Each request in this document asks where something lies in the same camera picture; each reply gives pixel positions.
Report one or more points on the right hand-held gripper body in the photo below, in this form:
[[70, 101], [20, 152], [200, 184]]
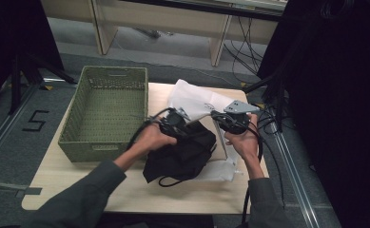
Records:
[[235, 122]]

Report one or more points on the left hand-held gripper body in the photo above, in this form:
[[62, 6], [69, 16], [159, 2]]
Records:
[[172, 122]]

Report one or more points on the black garment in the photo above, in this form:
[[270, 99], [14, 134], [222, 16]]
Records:
[[179, 155]]

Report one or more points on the green woven basket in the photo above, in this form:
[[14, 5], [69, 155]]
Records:
[[109, 110]]

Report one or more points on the person's right hand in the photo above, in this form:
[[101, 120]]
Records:
[[246, 142]]

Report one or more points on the person's left hand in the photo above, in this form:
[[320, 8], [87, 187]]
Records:
[[152, 137]]

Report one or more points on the light wooden desk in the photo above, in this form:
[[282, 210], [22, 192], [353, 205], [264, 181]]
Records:
[[160, 19]]

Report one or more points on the black curtain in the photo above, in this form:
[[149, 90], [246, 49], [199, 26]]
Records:
[[8, 31], [338, 95]]

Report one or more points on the black tripod stand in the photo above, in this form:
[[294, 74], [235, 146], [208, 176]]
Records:
[[15, 85]]

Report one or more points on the metal floor rail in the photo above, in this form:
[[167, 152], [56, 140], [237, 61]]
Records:
[[2, 126], [295, 183]]

